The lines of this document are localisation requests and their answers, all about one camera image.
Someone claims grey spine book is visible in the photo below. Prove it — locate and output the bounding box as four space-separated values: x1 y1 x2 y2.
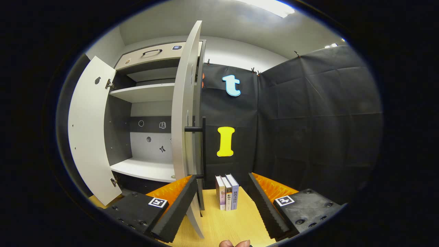
221 176 233 211

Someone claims grey and white cabinet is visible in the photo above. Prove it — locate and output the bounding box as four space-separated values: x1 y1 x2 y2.
103 39 206 196

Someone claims long ceiling light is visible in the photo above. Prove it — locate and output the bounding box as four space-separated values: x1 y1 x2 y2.
237 0 295 18

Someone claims blue spine book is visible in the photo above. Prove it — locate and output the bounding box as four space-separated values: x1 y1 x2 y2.
226 174 239 210

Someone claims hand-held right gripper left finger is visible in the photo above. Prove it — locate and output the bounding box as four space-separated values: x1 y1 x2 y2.
103 175 199 243

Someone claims brown spine book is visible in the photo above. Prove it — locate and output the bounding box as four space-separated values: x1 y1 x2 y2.
215 176 226 210

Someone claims white cabinet door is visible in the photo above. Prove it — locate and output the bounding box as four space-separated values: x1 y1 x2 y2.
68 56 123 206
171 21 207 239

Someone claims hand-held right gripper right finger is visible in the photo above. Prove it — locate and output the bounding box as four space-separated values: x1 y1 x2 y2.
247 173 343 242

